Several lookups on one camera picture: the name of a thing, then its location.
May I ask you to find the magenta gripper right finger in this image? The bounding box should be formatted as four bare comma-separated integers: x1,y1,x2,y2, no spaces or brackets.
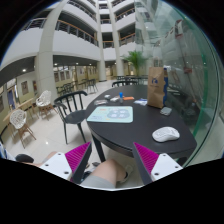
132,142,184,186

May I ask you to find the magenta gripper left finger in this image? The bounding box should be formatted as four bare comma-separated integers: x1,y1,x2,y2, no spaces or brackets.
39,141,93,185

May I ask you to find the white computer mouse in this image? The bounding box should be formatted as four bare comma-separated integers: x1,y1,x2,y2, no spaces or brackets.
152,127,180,142

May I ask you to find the light green mouse pad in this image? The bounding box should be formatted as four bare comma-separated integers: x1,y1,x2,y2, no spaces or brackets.
87,106,133,123

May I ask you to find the round black table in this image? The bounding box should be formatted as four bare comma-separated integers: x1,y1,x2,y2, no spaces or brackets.
86,85,197,164

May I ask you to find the small grey pouch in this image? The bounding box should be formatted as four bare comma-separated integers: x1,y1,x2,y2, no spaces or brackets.
160,107,172,116

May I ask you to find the black wooden chair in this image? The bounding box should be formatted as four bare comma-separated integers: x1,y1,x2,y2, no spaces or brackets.
54,90,87,141

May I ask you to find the white tissue packet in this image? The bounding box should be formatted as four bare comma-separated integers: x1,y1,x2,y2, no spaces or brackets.
134,98,147,106

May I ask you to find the grey card on table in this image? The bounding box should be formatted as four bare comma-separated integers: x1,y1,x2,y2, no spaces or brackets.
94,100,107,105

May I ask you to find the orange flat object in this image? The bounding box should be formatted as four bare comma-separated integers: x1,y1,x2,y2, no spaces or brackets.
123,97,134,100

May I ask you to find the white lattice chair far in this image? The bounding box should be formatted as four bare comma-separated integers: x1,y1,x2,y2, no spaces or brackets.
36,90,54,116

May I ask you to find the white lattice chair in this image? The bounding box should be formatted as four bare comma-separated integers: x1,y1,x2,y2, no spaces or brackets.
36,90,54,116
10,109,34,143

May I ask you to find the blue capped bottle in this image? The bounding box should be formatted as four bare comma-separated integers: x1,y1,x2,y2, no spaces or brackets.
119,92,123,103

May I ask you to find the white lattice chair near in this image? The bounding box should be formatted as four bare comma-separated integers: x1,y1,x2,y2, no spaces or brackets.
10,109,34,143

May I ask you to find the light wooden table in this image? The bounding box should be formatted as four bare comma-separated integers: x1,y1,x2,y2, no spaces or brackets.
2,97,38,125

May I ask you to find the black chair behind table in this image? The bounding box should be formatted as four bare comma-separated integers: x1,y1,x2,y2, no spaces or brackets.
112,80,138,87

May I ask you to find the brown paper bag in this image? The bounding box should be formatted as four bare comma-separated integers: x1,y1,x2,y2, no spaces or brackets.
147,67,168,108

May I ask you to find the potted palm plant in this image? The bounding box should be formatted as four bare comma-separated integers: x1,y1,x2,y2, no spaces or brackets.
122,51,146,75

